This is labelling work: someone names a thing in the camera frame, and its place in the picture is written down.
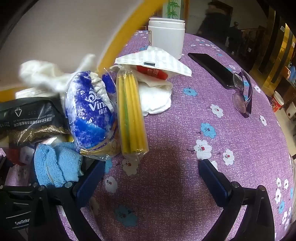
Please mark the colourful strips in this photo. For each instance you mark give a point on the colourful strips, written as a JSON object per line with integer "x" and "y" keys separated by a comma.
{"x": 131, "y": 115}

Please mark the white plastic jar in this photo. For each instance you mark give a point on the white plastic jar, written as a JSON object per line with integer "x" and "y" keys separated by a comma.
{"x": 166, "y": 39}

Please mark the black smartphone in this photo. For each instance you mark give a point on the black smartphone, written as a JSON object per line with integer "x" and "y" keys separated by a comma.
{"x": 212, "y": 68}

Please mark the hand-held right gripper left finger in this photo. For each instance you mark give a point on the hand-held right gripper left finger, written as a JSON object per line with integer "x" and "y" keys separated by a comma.
{"x": 90, "y": 183}

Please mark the red white bucket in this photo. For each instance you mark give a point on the red white bucket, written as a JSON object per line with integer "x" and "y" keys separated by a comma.
{"x": 277, "y": 102}

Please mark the white sock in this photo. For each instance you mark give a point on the white sock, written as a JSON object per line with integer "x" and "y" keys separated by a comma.
{"x": 46, "y": 74}

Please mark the purple floral tablecloth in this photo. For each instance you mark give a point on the purple floral tablecloth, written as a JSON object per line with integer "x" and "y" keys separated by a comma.
{"x": 175, "y": 129}

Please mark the purple framed glasses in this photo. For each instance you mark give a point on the purple framed glasses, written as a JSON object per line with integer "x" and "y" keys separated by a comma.
{"x": 239, "y": 102}

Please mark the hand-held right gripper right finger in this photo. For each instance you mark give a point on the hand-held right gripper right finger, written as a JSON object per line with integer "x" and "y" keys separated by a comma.
{"x": 215, "y": 183}

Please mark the black packet with gold pattern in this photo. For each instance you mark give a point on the black packet with gold pattern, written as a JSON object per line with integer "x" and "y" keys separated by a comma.
{"x": 30, "y": 115}

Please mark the blue knitted cloth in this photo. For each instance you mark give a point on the blue knitted cloth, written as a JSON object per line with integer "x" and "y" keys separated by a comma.
{"x": 44, "y": 166}
{"x": 69, "y": 162}

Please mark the blue white tissue pack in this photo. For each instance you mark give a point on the blue white tissue pack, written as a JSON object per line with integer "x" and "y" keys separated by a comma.
{"x": 90, "y": 115}

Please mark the bamboo painted pillar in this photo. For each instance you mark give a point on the bamboo painted pillar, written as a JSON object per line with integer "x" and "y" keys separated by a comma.
{"x": 172, "y": 9}

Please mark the white packet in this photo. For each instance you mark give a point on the white packet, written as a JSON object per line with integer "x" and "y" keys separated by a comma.
{"x": 161, "y": 60}

